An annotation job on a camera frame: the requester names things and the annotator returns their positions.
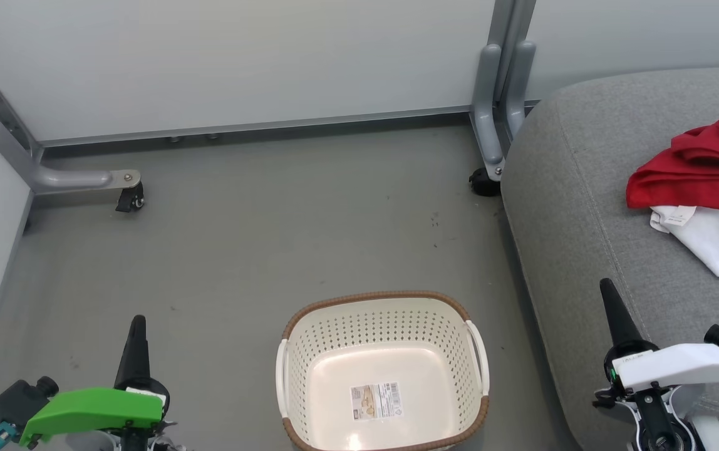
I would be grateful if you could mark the grey partition frame double post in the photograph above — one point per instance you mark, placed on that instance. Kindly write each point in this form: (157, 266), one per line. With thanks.
(497, 94)

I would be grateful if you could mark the grey partition bottom rail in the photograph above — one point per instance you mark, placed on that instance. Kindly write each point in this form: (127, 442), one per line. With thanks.
(259, 125)

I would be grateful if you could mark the red garment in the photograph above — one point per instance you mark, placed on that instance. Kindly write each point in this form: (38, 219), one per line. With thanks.
(704, 166)

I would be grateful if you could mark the grey fabric sofa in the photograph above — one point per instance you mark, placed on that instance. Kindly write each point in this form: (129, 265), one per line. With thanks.
(585, 207)

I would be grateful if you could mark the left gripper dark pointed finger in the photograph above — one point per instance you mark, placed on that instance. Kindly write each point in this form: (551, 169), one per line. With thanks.
(136, 363)

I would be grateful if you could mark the grey partition frame curved foot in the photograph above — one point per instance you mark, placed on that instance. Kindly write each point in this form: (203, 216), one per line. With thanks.
(52, 178)

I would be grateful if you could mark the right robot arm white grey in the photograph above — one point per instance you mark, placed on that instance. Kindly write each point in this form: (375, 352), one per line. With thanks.
(660, 419)

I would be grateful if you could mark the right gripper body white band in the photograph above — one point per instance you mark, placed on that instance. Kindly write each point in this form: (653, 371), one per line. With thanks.
(685, 366)

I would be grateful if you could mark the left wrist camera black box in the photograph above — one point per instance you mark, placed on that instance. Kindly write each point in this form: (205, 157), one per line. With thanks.
(18, 401)

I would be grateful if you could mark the cream perforated laundry basket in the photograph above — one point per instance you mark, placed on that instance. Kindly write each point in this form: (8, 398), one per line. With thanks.
(334, 388)

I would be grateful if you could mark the printed sticker inside basket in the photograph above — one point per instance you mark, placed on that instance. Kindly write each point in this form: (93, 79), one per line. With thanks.
(376, 401)

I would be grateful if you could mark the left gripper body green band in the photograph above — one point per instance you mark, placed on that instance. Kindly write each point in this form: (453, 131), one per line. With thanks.
(93, 407)

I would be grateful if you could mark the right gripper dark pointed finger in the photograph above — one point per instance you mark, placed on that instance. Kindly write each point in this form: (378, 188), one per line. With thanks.
(621, 326)

